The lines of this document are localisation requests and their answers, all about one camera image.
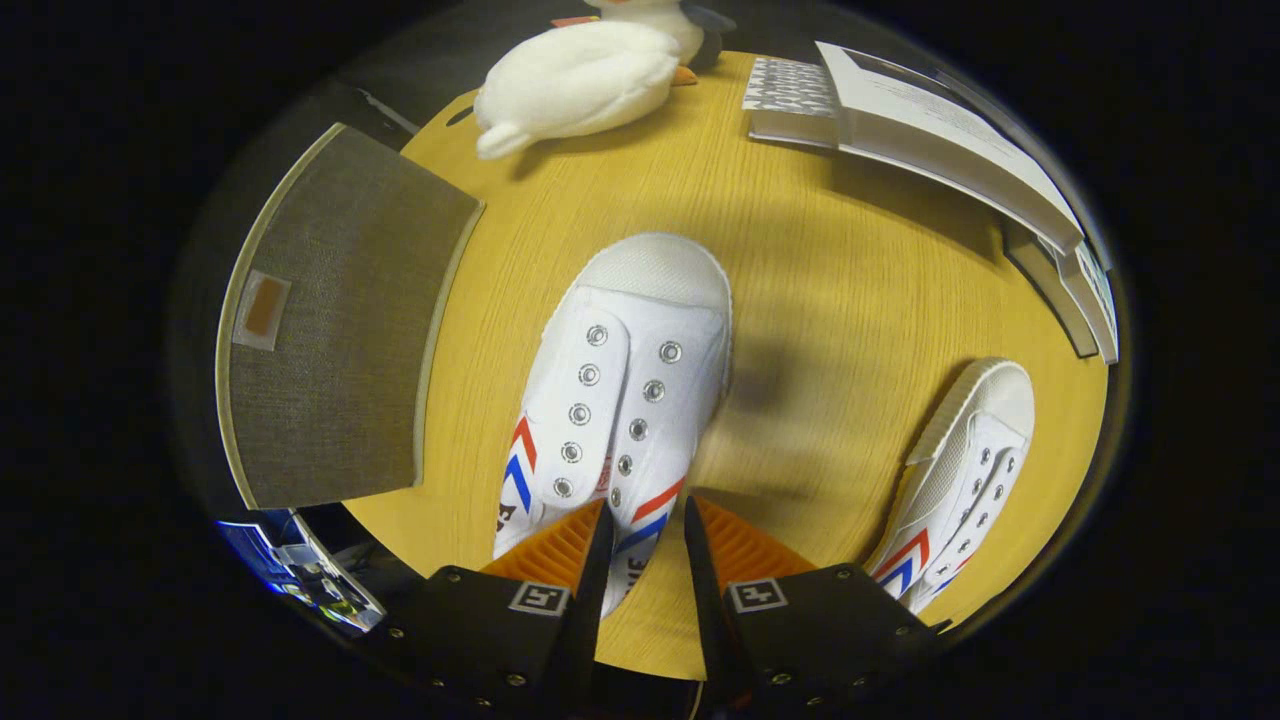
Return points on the white striped canvas shoe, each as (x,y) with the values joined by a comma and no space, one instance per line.
(620,340)
(960,470)

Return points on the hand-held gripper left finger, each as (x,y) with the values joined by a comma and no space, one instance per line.
(590,620)

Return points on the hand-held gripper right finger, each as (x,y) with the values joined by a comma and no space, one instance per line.
(712,620)

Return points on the green and white cover book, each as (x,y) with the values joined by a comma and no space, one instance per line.
(1095,300)

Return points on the grey patterned notebook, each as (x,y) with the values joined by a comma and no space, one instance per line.
(790,90)

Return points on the penguin plush toy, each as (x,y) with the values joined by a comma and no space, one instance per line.
(580,85)

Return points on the grey fabric storage box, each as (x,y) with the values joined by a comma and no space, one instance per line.
(340,330)

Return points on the white book with dark photo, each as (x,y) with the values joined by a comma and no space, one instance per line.
(930,110)

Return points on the blue glowing screen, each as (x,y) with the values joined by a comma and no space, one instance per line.
(270,550)

